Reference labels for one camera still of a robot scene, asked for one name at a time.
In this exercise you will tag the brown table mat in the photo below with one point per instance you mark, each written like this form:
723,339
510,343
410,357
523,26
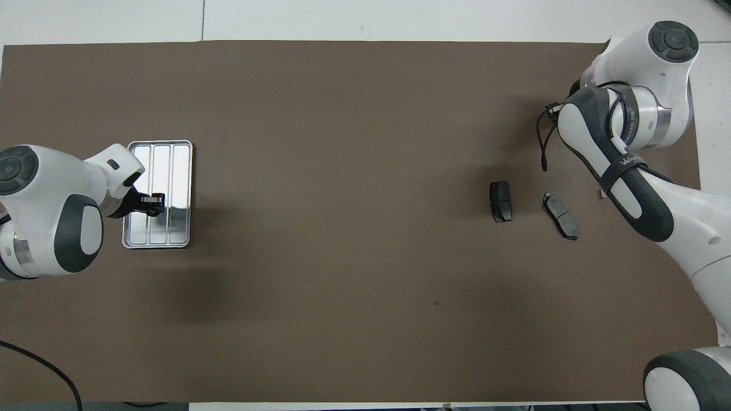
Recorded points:
365,142

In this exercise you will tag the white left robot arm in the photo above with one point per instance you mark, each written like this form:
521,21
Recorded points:
51,194

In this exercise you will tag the grey curved brake pad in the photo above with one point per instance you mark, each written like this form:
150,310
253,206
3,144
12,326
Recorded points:
561,216

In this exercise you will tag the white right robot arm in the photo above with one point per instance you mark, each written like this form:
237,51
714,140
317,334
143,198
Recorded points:
685,211

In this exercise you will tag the silver metal tray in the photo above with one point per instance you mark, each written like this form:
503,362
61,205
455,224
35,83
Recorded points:
171,171

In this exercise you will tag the grey rectangular brake pad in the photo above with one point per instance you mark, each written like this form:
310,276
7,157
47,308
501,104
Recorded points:
501,201

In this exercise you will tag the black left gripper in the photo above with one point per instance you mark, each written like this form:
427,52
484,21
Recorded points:
132,204

